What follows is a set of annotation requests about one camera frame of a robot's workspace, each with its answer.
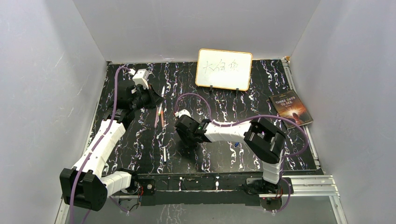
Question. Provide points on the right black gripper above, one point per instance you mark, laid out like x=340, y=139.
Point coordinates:
x=187, y=142

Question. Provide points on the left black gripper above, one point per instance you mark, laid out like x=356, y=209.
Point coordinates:
x=152, y=103

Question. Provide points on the pink marker pen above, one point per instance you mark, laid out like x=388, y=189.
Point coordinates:
x=157, y=117

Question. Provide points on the orange marker pen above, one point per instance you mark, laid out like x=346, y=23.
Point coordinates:
x=162, y=119

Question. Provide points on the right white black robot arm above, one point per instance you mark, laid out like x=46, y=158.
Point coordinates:
x=263, y=138

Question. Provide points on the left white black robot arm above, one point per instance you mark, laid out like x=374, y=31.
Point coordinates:
x=83, y=185

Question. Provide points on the dark paperback book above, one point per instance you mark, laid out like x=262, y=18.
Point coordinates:
x=289, y=105

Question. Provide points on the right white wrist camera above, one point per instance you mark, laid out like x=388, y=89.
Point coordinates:
x=182, y=112

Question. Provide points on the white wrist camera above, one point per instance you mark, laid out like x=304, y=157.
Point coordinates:
x=140, y=77
x=182, y=112

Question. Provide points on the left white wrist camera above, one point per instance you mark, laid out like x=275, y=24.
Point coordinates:
x=140, y=77

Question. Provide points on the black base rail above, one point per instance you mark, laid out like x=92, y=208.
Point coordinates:
x=201, y=188

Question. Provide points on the white board yellow frame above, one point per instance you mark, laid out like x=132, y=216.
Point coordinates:
x=224, y=69

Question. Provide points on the aluminium frame rail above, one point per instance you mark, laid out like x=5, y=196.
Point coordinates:
x=303, y=185

